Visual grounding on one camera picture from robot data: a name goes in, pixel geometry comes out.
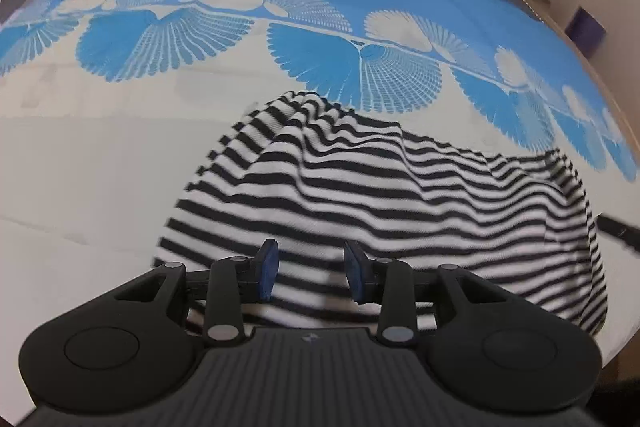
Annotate black white striped garment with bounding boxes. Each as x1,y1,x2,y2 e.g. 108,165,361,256
156,92,608,334

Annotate blue white patterned bedsheet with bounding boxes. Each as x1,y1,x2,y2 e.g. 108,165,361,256
1,0,639,421

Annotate purple box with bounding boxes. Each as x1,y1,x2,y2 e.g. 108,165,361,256
565,6,606,58

